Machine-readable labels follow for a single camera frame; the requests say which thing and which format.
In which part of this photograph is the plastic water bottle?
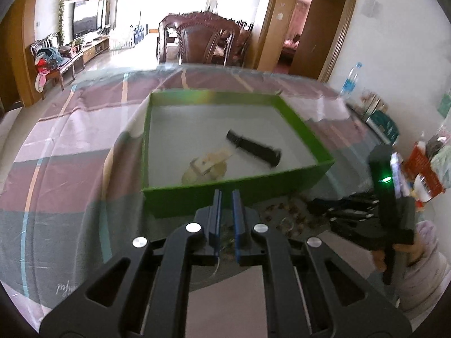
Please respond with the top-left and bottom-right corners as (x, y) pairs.
(340, 62), (362, 99)

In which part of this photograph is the flat screen television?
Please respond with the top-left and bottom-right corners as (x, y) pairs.
(73, 0), (103, 39)

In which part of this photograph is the green cardboard box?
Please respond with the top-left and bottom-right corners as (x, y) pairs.
(142, 90), (334, 218)

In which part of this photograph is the green hanging vine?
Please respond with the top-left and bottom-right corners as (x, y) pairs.
(57, 0), (65, 45)

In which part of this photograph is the wooden tv cabinet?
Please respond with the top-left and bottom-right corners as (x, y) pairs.
(82, 36), (109, 65)

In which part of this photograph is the person's right hand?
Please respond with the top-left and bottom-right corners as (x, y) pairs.
(372, 242), (424, 272)

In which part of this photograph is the brown wooden bead bracelet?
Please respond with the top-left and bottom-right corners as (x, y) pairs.
(262, 198), (329, 240)

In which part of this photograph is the carved dark wooden chair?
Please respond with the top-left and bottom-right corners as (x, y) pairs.
(157, 12), (253, 66)

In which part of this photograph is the cream white wristwatch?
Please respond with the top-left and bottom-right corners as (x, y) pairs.
(181, 148), (233, 185)

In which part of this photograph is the wooden armchair with clothes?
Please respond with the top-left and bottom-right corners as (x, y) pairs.
(30, 33), (85, 99)

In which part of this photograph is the plaid tablecloth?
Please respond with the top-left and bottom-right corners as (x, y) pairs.
(1, 65), (379, 329)

